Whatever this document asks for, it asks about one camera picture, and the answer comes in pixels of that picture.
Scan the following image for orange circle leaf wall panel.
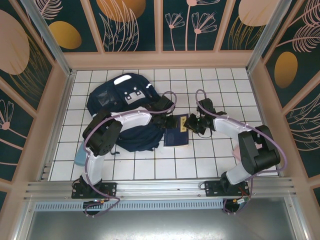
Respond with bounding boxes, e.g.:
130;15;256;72
89;0;157;53

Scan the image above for aluminium mounting rail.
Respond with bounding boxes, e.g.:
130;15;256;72
23;177;297;201

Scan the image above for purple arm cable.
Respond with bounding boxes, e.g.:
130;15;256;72
83;90;179;219
195;89;287;216

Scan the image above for aluminium side rail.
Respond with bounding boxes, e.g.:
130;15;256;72
246;71;285;177
37;71;77;181

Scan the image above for navy blue backpack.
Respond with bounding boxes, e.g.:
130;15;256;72
86;72;166;155

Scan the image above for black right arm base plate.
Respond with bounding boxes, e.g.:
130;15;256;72
204;177;251;199

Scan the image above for navy book yellow label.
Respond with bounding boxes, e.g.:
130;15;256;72
163;113;190;148

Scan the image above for flower outline wall panel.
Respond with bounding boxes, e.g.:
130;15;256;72
162;0;227;53
0;82;35;181

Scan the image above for pale circle gold-line wall panel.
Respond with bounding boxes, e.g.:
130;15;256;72
219;0;281;52

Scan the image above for aluminium corner post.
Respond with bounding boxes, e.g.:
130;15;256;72
19;0;76;76
246;0;293;73

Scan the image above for blue pencil case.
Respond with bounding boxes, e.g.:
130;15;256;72
74;144;88;166

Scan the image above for grey metal sheet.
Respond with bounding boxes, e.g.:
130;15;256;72
14;199;308;240

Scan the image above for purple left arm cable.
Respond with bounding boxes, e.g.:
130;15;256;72
83;90;179;219

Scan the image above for black gold wall art panels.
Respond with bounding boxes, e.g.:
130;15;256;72
0;0;55;112

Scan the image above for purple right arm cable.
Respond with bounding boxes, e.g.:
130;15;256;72
195;89;287;216

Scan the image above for grey slotted cable duct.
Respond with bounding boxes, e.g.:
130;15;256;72
33;201;226;211

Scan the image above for gold oval feather wall panel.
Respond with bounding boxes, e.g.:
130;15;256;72
264;0;320;109
37;0;99;53

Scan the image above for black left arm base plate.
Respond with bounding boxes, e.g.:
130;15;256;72
71;174;118;200

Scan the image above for feather outline wall panel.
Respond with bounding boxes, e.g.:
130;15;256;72
284;86;320;178

